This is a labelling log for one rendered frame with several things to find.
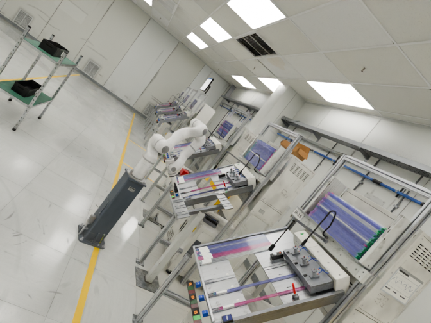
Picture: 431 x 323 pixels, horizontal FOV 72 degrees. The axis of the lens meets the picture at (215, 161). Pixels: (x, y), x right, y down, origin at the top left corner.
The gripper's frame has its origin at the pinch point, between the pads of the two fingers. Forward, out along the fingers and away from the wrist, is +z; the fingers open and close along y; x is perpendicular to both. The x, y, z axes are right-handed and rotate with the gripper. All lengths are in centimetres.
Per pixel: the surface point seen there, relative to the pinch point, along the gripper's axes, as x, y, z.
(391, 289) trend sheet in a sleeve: 102, 155, 21
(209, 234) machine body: 23, 10, 51
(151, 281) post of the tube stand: -39, 37, 65
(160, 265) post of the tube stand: -27, 37, 52
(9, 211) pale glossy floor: -127, 31, -26
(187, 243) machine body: 0, 10, 55
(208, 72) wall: 214, -871, -66
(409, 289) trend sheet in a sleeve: 113, 155, 26
